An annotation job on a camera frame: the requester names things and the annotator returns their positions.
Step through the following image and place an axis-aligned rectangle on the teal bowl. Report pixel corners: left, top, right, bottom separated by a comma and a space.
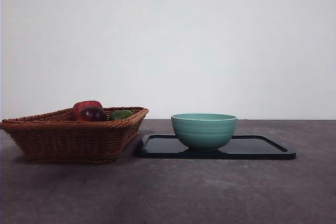
171, 113, 238, 153

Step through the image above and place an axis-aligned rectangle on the red apple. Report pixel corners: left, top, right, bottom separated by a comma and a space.
72, 100, 103, 121

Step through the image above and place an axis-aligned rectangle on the dark purple plum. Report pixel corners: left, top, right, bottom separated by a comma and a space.
78, 106, 108, 122

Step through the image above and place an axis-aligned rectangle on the green fruit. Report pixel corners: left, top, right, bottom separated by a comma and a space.
109, 110, 134, 121

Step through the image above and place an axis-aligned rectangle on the dark rectangular tray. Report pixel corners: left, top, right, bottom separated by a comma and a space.
134, 134, 297, 161

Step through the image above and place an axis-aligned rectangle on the brown wicker basket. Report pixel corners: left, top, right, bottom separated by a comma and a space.
0, 106, 150, 164

